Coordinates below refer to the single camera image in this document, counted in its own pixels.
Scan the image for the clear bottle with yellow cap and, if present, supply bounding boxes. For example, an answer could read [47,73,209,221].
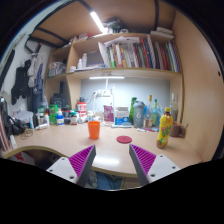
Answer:
[143,94,155,129]

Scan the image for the magenta pouch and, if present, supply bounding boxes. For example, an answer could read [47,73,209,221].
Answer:
[102,104,115,123]

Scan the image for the yellow drink bottle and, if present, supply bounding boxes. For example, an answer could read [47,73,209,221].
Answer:
[156,106,174,150]

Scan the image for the grey shaker bottle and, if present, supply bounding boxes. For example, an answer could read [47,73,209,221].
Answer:
[132,100,146,129]

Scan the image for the red and white canister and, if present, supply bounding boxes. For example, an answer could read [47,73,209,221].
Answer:
[76,101,88,118]

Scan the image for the flat round red coaster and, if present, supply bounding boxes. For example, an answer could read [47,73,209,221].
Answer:
[116,135,133,145]

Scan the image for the tall clear glass bottle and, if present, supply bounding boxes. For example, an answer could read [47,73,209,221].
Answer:
[169,92,179,123]

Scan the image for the wooden shelf unit with books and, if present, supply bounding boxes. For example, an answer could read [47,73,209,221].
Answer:
[44,25,184,124]

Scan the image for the green glass bottle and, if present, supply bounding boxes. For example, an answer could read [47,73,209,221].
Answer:
[129,96,138,125]

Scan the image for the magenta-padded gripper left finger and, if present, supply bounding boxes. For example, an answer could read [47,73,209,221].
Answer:
[45,144,97,188]

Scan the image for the green jar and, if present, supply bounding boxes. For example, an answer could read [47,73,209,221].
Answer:
[48,104,59,125]

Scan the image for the brown ceramic mug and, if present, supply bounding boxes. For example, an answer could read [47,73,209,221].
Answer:
[169,121,187,139]

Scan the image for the ceiling light strip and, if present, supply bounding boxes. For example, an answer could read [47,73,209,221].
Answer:
[89,11,106,34]

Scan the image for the clear bottle with green cap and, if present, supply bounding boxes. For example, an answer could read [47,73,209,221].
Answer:
[151,98,160,127]

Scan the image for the pale blue hairbrush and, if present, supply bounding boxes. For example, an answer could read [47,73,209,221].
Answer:
[111,122,134,129]

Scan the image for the under-shelf light strip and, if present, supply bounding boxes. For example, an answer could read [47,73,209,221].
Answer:
[88,76,126,80]

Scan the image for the orange plastic cup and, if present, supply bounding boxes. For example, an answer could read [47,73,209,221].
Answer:
[87,120,101,140]

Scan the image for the white marker pen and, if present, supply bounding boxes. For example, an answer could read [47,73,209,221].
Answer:
[136,127,156,133]

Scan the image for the dark hanging clothes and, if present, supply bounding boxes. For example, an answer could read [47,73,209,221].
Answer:
[10,53,46,114]

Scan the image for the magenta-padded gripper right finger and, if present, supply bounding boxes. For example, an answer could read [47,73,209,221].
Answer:
[128,143,181,187]

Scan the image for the white wall power strip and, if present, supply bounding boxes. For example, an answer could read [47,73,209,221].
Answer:
[98,89,112,98]

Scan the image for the white bottle with blue cap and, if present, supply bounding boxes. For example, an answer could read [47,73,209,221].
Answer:
[55,108,65,126]

